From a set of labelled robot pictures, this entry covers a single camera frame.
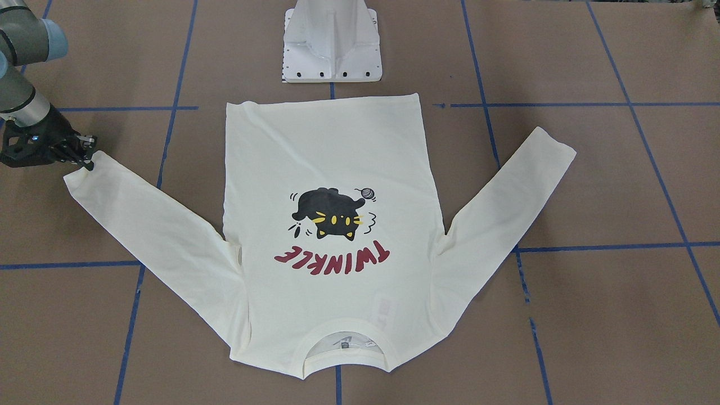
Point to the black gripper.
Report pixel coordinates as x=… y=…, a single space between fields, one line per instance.
x=54 y=128

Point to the cream long-sleeve cat shirt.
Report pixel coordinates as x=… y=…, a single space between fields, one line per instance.
x=333 y=248

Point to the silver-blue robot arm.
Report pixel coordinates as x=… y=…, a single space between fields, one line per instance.
x=26 y=39

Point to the white central mounting post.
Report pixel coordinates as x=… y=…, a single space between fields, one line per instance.
x=331 y=41

